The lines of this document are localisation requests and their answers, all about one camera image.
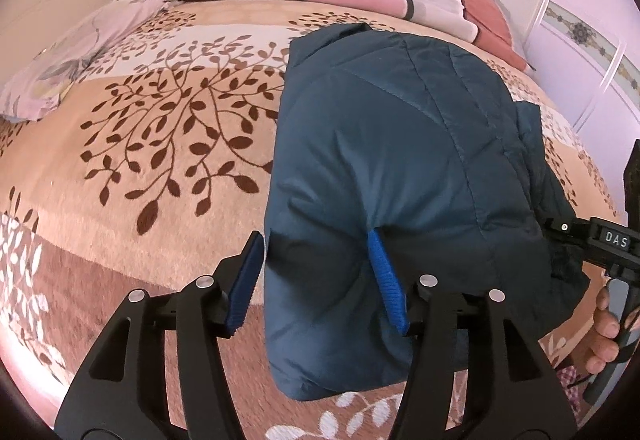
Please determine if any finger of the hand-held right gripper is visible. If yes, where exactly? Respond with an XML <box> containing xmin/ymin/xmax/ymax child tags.
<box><xmin>542</xmin><ymin>217</ymin><xmax>592</xmax><ymax>262</ymax></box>

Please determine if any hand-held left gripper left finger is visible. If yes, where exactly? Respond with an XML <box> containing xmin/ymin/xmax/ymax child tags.
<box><xmin>54</xmin><ymin>230</ymin><xmax>266</xmax><ymax>440</ymax></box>

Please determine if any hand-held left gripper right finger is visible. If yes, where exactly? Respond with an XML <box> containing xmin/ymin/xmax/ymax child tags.
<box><xmin>368</xmin><ymin>229</ymin><xmax>577</xmax><ymax>440</ymax></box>

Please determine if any dark teal padded jacket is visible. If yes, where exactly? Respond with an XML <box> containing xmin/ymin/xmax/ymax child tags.
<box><xmin>262</xmin><ymin>23</ymin><xmax>591</xmax><ymax>403</ymax></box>

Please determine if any person's right hand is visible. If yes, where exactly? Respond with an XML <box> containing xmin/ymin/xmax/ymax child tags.
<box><xmin>570</xmin><ymin>289</ymin><xmax>626</xmax><ymax>375</ymax></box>

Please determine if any pink checkered cloth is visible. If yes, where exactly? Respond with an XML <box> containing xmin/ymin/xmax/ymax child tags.
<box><xmin>556</xmin><ymin>366</ymin><xmax>585</xmax><ymax>417</ymax></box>

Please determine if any lilac sliding-door wardrobe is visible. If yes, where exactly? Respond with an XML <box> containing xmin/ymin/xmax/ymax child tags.
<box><xmin>520</xmin><ymin>0</ymin><xmax>640</xmax><ymax>201</ymax></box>

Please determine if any beige leaf-printed bed blanket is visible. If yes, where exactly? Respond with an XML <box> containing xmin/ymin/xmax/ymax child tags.
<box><xmin>0</xmin><ymin>0</ymin><xmax>626</xmax><ymax>440</ymax></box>

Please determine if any dusty rose pillow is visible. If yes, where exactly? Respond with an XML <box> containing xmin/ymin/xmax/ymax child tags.
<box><xmin>447</xmin><ymin>0</ymin><xmax>533</xmax><ymax>71</ymax></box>

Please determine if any lilac pillow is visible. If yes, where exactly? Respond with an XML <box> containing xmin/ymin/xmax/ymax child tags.
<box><xmin>0</xmin><ymin>0</ymin><xmax>180</xmax><ymax>122</ymax></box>

